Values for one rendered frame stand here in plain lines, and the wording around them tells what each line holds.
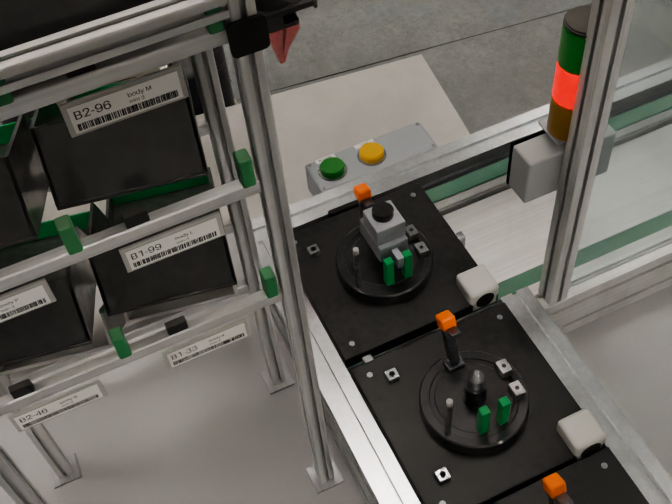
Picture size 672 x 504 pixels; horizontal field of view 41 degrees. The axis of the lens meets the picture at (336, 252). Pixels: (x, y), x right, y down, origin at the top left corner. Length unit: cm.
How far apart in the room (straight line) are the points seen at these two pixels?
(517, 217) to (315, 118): 45
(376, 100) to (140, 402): 72
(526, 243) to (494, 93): 162
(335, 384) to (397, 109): 64
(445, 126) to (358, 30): 162
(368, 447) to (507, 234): 43
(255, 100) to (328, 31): 257
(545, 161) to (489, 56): 206
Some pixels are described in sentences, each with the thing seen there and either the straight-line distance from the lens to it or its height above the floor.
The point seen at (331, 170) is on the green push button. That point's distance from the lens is 145.
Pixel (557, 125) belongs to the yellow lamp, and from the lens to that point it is 108.
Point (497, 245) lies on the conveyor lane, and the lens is 142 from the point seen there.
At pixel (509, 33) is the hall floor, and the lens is 325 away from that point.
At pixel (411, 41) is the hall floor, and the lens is 321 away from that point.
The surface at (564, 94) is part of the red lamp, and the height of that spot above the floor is 133.
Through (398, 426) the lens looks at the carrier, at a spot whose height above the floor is 97.
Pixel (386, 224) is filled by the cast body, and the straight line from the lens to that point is 122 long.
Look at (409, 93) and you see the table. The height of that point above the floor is 86.
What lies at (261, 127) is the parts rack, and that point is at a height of 153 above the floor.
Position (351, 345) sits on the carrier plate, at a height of 97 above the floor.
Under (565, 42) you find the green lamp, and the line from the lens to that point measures 101.
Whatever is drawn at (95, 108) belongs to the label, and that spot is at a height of 160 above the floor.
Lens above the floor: 203
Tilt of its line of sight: 52 degrees down
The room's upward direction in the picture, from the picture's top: 6 degrees counter-clockwise
